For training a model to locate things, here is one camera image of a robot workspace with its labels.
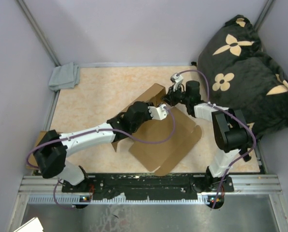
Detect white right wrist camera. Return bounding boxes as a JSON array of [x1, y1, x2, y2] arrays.
[[170, 73, 183, 92]]

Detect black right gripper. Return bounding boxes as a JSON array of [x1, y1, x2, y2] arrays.
[[161, 84, 190, 107]]

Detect brown cardboard box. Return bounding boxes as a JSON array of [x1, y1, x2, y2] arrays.
[[111, 83, 202, 176]]

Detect white paper sheet corner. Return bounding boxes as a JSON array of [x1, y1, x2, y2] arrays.
[[14, 217, 44, 232]]

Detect aluminium rail front frame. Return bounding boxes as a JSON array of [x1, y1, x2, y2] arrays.
[[8, 174, 288, 232]]

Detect light blue folded cloth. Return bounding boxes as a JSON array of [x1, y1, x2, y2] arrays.
[[48, 62, 80, 91]]

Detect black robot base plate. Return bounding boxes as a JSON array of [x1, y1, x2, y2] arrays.
[[61, 172, 234, 210]]

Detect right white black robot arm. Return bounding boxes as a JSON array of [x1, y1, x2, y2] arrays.
[[162, 81, 252, 192]]

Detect black flower pattern pillow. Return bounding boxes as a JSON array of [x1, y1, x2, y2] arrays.
[[197, 15, 288, 138]]

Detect grey aluminium frame post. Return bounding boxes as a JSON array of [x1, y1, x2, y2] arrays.
[[15, 0, 61, 67], [254, 0, 276, 31]]

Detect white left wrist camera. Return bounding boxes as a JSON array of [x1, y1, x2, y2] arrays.
[[148, 103, 168, 121]]

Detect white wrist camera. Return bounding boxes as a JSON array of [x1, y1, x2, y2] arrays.
[[170, 73, 183, 92], [148, 103, 168, 121]]

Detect small brown cardboard piece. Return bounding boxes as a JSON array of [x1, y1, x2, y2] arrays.
[[26, 131, 47, 170]]

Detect right grey aluminium frame post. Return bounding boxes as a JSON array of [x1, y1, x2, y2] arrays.
[[254, 0, 276, 31]]

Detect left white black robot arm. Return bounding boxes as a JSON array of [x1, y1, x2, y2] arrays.
[[33, 101, 167, 192]]

